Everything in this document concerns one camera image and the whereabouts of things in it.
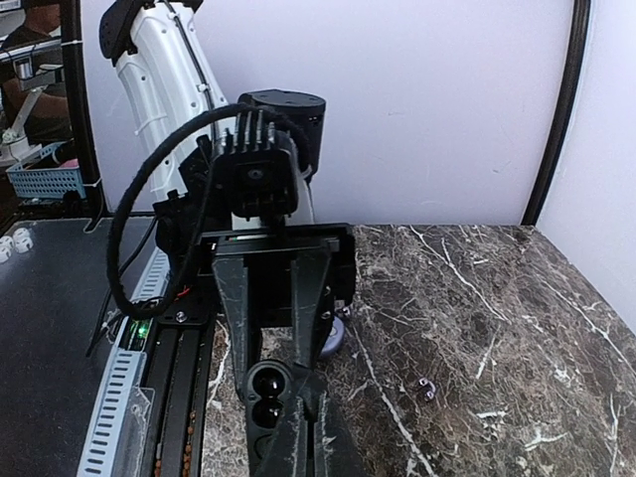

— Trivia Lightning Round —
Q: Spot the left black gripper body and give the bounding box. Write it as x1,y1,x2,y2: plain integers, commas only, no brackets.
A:
153,224,357,328

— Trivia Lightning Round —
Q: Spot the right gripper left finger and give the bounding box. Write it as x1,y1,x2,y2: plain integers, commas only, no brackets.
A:
253,367,323,476

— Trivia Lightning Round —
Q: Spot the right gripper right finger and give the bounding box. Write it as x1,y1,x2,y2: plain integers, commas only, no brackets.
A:
312,393,368,477

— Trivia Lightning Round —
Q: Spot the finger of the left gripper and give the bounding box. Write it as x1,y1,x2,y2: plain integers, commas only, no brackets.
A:
291,249,332,368
213,256,262,402

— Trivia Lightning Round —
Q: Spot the black earbud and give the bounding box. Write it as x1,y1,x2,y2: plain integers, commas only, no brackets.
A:
251,399,284,429
252,368,286,398

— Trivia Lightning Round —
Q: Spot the purple charging case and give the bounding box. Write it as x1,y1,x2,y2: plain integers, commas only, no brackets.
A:
319,317,345,360

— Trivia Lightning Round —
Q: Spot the black earbud charging case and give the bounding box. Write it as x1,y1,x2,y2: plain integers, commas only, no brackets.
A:
243,359,313,476

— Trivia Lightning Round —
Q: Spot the small purple earbud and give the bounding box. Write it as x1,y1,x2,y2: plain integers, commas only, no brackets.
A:
418,378,437,401

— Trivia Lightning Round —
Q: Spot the blue plastic basket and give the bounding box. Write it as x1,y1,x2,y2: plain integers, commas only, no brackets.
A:
7,141,85,200

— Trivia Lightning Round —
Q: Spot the person in background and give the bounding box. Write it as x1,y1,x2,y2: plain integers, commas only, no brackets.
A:
0,0,76,148

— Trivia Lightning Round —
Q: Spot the white slotted cable duct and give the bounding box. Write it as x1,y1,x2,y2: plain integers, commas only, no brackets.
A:
77,247,173,477

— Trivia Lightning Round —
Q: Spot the left black frame post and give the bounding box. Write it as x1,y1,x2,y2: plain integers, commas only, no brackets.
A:
521,0,592,227

